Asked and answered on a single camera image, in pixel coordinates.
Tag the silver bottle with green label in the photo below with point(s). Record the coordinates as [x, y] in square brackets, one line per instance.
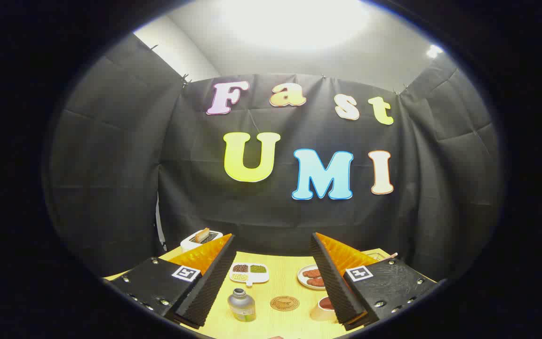
[242, 308]

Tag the black backdrop cloth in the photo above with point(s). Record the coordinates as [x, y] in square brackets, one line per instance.
[111, 165]

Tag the reddish brown meat piece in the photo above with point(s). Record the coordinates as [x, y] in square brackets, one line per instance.
[316, 282]
[312, 273]

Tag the toasted bread slice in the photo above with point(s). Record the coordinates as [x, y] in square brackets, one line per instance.
[201, 235]

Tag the reddish brown juice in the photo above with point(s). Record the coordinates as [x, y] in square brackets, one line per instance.
[326, 304]

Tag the round cork coaster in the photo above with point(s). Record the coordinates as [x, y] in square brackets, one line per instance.
[284, 303]

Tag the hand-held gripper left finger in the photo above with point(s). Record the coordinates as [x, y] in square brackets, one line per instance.
[210, 287]

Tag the white round plate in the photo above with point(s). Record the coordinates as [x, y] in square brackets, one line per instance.
[303, 278]

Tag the striped straw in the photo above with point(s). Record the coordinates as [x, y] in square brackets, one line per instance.
[392, 255]

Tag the white toaster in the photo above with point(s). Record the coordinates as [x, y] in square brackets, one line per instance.
[188, 244]

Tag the pile of green beans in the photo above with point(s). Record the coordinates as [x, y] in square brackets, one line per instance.
[258, 269]

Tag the white divided dish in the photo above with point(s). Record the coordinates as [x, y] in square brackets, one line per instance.
[249, 277]

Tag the pile of dark beans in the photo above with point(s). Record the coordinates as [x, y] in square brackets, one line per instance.
[240, 268]

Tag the pile of pale yellow beans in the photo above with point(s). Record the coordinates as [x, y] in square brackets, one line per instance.
[240, 277]

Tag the wooden table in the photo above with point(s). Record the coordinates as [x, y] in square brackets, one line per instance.
[282, 288]

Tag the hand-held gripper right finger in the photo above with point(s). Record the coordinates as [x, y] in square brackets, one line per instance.
[334, 282]

